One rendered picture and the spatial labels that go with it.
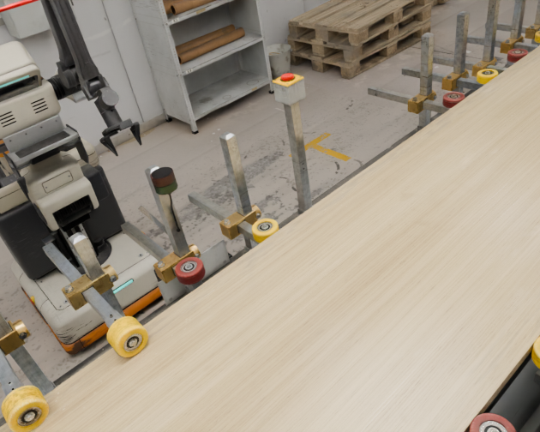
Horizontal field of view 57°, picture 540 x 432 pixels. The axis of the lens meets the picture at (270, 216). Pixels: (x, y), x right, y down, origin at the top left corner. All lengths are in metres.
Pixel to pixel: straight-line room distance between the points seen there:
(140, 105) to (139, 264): 2.11
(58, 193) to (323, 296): 1.31
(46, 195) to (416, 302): 1.54
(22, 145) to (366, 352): 1.48
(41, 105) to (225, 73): 2.88
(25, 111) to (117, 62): 2.20
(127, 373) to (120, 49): 3.27
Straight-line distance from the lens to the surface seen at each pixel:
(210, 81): 4.67
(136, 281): 2.49
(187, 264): 1.40
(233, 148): 1.47
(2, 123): 2.07
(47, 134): 2.10
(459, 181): 1.61
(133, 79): 4.28
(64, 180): 2.21
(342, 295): 1.24
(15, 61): 2.00
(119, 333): 1.20
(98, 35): 4.12
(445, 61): 2.69
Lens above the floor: 1.81
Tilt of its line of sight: 37 degrees down
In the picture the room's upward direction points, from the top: 11 degrees counter-clockwise
